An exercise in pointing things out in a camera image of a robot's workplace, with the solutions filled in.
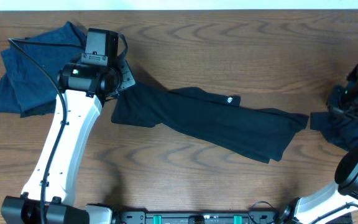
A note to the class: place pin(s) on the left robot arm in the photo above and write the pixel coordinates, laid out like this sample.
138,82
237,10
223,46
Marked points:
82,89

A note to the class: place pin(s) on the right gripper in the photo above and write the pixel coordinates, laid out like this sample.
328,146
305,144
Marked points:
334,104

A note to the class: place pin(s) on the black t-shirt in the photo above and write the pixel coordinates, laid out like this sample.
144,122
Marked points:
261,135

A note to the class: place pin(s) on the folded blue garment bottom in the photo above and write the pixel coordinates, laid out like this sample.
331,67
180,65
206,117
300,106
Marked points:
8,99

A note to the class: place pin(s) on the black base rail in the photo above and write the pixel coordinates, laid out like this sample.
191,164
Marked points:
255,215

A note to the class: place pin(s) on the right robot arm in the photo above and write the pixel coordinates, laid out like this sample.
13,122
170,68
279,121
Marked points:
335,202

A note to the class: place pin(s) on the black clothes pile right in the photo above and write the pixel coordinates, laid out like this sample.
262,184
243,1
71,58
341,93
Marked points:
341,132

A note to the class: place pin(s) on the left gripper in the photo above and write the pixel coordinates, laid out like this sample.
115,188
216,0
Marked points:
127,78

